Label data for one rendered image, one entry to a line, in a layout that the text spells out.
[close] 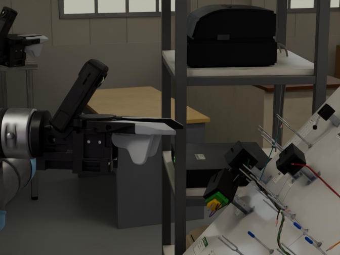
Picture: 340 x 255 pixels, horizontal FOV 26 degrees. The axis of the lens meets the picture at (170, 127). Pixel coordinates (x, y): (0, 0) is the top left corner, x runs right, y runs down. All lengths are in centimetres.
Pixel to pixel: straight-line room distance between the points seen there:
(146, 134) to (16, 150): 20
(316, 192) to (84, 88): 104
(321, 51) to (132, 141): 143
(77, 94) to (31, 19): 669
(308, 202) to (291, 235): 11
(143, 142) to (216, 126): 590
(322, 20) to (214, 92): 458
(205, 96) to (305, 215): 528
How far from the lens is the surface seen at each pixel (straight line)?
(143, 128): 101
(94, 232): 503
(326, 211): 187
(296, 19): 867
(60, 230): 508
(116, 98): 575
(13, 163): 122
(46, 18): 776
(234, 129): 653
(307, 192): 202
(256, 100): 606
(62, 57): 782
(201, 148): 271
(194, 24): 241
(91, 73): 105
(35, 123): 107
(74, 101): 106
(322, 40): 238
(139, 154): 102
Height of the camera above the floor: 182
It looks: 13 degrees down
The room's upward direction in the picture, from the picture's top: straight up
